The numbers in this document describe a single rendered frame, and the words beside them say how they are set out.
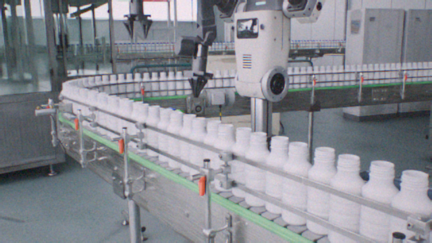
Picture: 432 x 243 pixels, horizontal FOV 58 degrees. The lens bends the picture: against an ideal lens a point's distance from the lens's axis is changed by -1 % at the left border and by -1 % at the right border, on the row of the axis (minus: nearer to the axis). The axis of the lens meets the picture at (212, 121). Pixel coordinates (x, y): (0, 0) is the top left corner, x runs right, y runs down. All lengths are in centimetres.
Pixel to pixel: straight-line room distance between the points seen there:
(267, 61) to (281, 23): 17
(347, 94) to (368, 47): 368
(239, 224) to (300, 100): 236
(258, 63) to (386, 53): 573
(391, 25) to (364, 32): 57
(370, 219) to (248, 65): 116
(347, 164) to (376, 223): 11
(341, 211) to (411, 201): 13
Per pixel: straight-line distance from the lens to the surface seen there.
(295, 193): 81
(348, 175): 73
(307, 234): 81
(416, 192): 67
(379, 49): 723
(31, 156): 441
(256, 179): 89
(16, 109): 430
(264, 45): 169
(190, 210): 110
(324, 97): 333
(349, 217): 75
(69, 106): 204
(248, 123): 556
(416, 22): 775
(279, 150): 84
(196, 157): 107
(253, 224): 89
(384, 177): 70
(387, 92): 372
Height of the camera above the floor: 137
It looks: 11 degrees down
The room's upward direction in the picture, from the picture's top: 1 degrees counter-clockwise
